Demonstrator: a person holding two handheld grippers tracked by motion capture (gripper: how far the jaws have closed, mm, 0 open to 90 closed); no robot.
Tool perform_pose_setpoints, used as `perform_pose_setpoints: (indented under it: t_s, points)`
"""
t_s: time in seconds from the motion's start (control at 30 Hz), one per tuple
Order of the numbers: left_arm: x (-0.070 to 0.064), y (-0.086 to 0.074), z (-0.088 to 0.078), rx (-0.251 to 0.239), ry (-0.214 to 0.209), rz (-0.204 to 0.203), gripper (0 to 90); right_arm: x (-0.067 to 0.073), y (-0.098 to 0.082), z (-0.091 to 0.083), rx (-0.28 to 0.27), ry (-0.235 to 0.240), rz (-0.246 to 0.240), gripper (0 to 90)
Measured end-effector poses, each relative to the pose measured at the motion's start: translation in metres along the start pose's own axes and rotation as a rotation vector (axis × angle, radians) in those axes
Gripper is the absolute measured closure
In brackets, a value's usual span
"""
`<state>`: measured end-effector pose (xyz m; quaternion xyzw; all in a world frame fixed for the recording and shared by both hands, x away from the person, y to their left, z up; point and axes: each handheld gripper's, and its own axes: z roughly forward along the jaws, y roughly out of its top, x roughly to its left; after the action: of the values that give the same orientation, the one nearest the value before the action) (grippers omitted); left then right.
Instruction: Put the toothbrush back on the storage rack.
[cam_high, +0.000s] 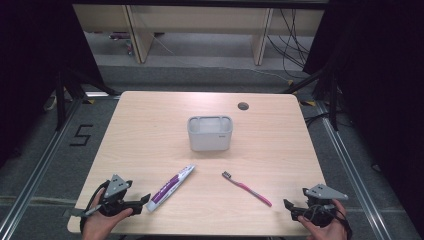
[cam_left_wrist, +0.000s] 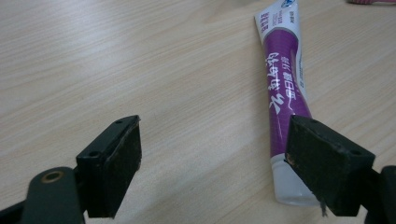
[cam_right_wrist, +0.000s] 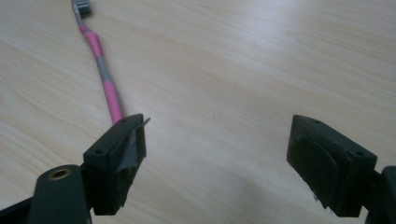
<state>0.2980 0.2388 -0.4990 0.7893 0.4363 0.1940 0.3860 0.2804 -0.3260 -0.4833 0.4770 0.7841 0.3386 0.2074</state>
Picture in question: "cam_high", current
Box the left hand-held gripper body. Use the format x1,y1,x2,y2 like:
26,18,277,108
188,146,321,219
63,174,138,218

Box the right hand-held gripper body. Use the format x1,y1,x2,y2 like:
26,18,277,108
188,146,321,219
301,183,350,228

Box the purple and white toothpaste tube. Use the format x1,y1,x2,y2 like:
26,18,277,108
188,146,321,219
145,163,197,213

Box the pink toothbrush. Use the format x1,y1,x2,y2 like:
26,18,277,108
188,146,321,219
221,170,273,208

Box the grey plastic holder box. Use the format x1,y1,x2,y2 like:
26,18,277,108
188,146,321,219
186,115,234,153

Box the person's right hand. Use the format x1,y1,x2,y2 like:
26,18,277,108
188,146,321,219
297,199,350,240

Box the person's left hand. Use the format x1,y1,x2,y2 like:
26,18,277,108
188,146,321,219
81,189,134,240

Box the black metal stand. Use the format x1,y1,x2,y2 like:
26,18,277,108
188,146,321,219
282,65,342,132
53,67,122,132

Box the dark curtain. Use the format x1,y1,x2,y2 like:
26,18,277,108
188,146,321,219
302,0,424,231
0,0,105,168

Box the colourful clutter under desk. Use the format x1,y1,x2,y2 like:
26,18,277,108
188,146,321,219
108,31,135,57

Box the beige wooden desk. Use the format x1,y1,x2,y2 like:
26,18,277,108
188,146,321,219
72,3,327,66

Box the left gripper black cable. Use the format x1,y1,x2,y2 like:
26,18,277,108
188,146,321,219
79,179,112,234

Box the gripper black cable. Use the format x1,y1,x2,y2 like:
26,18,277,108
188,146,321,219
79,179,112,234
307,203,354,240

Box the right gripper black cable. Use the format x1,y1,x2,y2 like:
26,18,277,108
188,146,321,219
307,203,354,240

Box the aluminium floor rail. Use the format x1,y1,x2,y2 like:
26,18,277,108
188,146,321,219
313,100,385,240
0,97,84,240

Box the black cable bundle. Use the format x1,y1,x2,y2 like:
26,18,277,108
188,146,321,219
266,8,315,80

